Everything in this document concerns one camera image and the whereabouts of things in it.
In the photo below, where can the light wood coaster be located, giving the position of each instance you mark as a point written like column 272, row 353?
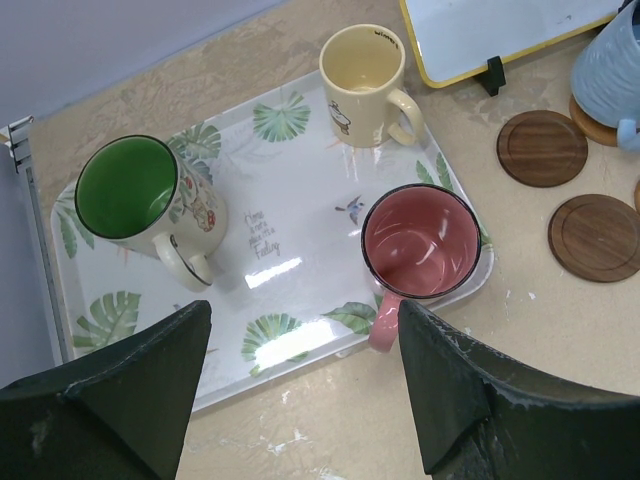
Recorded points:
column 592, row 129

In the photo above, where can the green interior mug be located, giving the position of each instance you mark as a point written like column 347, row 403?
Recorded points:
column 137, row 193

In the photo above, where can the dark walnut coaster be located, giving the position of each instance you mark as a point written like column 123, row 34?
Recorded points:
column 596, row 237
column 541, row 148

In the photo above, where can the pale yellow mug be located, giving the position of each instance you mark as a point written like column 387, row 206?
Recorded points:
column 362, row 67

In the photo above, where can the aluminium frame rail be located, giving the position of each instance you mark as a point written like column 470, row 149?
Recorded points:
column 17, row 141

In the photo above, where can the floral serving tray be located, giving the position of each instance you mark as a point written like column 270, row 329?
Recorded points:
column 291, row 286

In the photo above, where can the light blue mug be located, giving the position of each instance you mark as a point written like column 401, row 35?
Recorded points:
column 605, row 78

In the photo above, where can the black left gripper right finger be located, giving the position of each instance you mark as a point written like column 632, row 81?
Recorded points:
column 481, row 414

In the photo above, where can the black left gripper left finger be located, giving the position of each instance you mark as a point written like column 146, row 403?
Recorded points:
column 120, row 412

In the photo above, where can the yellow-framed whiteboard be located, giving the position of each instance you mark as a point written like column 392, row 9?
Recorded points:
column 453, row 40

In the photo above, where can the red floral mug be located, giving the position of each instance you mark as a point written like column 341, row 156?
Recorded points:
column 418, row 242

